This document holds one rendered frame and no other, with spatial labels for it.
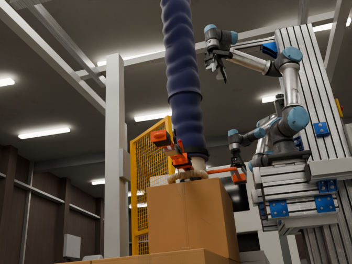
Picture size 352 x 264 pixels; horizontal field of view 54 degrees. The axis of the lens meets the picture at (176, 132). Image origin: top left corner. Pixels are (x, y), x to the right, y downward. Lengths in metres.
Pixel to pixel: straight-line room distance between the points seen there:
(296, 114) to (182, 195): 0.73
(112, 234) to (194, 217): 1.71
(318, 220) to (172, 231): 0.77
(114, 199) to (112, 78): 1.39
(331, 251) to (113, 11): 4.11
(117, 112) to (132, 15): 1.82
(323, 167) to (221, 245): 0.63
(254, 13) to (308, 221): 3.89
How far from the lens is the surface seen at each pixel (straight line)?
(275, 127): 2.01
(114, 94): 3.91
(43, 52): 4.49
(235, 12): 5.31
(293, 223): 2.00
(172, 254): 1.19
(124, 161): 3.54
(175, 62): 2.40
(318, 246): 2.13
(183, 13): 2.68
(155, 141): 1.57
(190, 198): 1.82
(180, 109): 2.23
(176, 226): 1.82
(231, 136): 2.45
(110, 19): 5.24
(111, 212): 3.45
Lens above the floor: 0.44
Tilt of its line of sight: 24 degrees up
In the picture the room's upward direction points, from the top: 5 degrees counter-clockwise
